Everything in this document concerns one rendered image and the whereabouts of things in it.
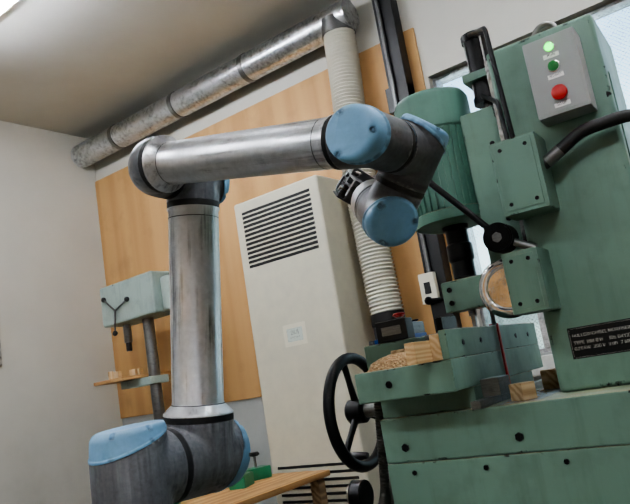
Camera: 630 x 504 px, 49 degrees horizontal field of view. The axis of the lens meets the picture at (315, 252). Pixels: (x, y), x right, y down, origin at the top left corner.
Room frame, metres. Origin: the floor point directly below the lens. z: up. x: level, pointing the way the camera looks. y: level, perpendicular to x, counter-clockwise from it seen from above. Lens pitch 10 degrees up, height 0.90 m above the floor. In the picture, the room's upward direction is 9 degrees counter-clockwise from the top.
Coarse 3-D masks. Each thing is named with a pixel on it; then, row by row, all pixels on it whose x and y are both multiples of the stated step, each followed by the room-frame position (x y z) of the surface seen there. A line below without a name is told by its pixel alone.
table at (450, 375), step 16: (496, 352) 1.53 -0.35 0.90; (512, 352) 1.62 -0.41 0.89; (528, 352) 1.73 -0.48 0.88; (400, 368) 1.36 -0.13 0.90; (416, 368) 1.34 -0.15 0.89; (432, 368) 1.33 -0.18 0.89; (448, 368) 1.31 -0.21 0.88; (464, 368) 1.36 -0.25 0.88; (480, 368) 1.43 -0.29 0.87; (496, 368) 1.51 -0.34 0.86; (512, 368) 1.60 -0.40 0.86; (528, 368) 1.71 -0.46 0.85; (368, 384) 1.40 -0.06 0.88; (384, 384) 1.38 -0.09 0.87; (400, 384) 1.37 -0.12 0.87; (416, 384) 1.35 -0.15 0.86; (432, 384) 1.33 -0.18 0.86; (448, 384) 1.31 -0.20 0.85; (464, 384) 1.35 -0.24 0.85; (368, 400) 1.41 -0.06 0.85; (384, 400) 1.39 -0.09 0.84
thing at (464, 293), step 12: (480, 276) 1.52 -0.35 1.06; (444, 288) 1.57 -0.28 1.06; (456, 288) 1.56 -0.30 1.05; (468, 288) 1.54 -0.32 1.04; (444, 300) 1.57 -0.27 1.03; (456, 300) 1.56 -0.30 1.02; (468, 300) 1.54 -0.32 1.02; (480, 300) 1.53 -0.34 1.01; (456, 312) 1.60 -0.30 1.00; (468, 312) 1.58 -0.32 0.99
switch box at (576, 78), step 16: (560, 32) 1.25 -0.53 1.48; (576, 32) 1.26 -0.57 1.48; (528, 48) 1.28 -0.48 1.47; (560, 48) 1.25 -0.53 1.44; (576, 48) 1.24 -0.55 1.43; (528, 64) 1.29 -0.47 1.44; (544, 64) 1.27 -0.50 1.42; (560, 64) 1.26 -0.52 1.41; (576, 64) 1.24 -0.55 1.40; (544, 80) 1.28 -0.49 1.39; (560, 80) 1.26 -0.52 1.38; (576, 80) 1.25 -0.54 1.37; (544, 96) 1.28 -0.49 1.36; (576, 96) 1.25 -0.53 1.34; (592, 96) 1.26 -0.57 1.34; (544, 112) 1.28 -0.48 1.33; (560, 112) 1.27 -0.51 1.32; (576, 112) 1.28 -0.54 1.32
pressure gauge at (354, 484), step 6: (354, 480) 1.47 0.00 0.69; (360, 480) 1.46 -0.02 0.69; (366, 480) 1.47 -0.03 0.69; (348, 486) 1.46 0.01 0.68; (354, 486) 1.45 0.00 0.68; (360, 486) 1.45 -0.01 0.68; (366, 486) 1.47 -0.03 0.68; (348, 492) 1.45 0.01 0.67; (354, 492) 1.44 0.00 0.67; (360, 492) 1.44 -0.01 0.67; (366, 492) 1.46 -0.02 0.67; (372, 492) 1.48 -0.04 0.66; (348, 498) 1.45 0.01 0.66; (354, 498) 1.44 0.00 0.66; (360, 498) 1.44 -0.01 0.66; (366, 498) 1.46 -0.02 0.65; (372, 498) 1.48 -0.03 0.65
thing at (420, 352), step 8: (408, 344) 1.27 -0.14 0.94; (416, 344) 1.28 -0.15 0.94; (424, 344) 1.31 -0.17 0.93; (408, 352) 1.27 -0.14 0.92; (416, 352) 1.27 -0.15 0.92; (424, 352) 1.30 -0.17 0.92; (408, 360) 1.28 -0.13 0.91; (416, 360) 1.27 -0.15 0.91; (424, 360) 1.29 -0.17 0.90; (432, 360) 1.32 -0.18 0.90
